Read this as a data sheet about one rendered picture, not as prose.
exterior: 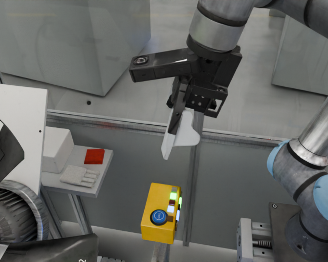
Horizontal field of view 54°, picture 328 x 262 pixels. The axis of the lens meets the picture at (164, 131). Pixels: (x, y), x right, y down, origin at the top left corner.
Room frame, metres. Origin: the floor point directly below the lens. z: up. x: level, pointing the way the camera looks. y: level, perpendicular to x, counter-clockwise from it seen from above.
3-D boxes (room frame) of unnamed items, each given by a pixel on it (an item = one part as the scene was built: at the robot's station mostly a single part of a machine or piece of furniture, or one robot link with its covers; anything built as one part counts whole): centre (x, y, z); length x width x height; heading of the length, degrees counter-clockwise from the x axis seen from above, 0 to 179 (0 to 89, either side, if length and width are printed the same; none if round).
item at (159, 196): (0.55, 0.01, 1.02); 0.16 x 0.10 x 0.11; 170
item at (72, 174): (0.82, 0.35, 0.87); 0.15 x 0.09 x 0.02; 77
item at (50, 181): (0.89, 0.43, 0.84); 0.36 x 0.24 x 0.03; 80
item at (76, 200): (0.89, 0.43, 0.41); 0.04 x 0.04 x 0.83; 80
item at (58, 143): (0.93, 0.50, 0.91); 0.17 x 0.16 x 0.11; 170
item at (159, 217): (0.51, 0.01, 1.08); 0.04 x 0.04 x 0.02
